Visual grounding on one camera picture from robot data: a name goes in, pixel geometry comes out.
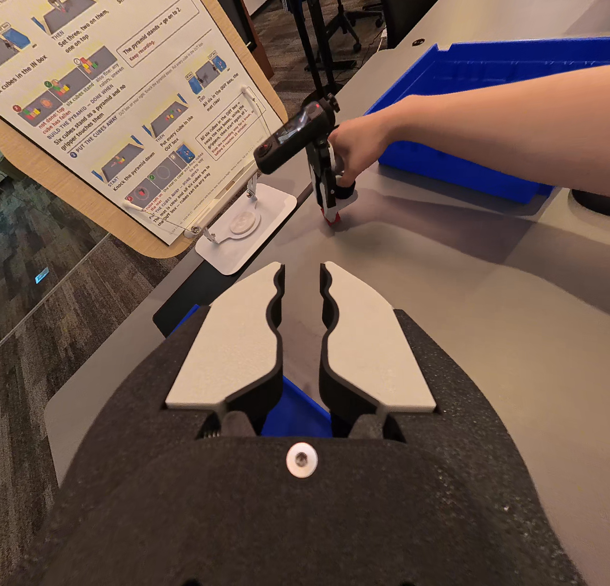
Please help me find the black office chair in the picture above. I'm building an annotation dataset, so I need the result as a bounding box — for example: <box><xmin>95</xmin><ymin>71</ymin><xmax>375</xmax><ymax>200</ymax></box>
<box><xmin>374</xmin><ymin>0</ymin><xmax>461</xmax><ymax>49</ymax></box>
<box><xmin>329</xmin><ymin>0</ymin><xmax>385</xmax><ymax>55</ymax></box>

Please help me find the blue plastic bin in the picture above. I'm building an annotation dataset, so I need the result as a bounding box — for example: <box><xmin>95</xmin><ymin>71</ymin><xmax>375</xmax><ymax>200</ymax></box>
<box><xmin>364</xmin><ymin>37</ymin><xmax>610</xmax><ymax>204</ymax></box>
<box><xmin>169</xmin><ymin>305</ymin><xmax>333</xmax><ymax>438</ymax></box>

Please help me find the black rounded pad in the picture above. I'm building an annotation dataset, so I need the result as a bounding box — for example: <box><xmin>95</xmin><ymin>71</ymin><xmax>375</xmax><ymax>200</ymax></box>
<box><xmin>571</xmin><ymin>188</ymin><xmax>610</xmax><ymax>217</ymax></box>

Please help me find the person's right forearm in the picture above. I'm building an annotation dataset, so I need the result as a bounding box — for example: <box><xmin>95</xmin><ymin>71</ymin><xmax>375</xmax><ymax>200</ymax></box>
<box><xmin>383</xmin><ymin>64</ymin><xmax>610</xmax><ymax>196</ymax></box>

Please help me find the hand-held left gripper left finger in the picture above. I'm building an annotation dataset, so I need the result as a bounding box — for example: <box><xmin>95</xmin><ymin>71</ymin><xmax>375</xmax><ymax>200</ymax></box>
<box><xmin>165</xmin><ymin>262</ymin><xmax>286</xmax><ymax>413</ymax></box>

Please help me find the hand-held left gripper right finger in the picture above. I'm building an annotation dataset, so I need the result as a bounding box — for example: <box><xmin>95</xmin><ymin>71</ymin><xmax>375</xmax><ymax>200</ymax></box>
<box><xmin>318</xmin><ymin>262</ymin><xmax>437</xmax><ymax>415</ymax></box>

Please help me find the black floor lamp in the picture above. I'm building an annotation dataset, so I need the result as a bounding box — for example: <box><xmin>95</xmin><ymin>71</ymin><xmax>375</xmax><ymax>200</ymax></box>
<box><xmin>300</xmin><ymin>0</ymin><xmax>340</xmax><ymax>101</ymax></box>

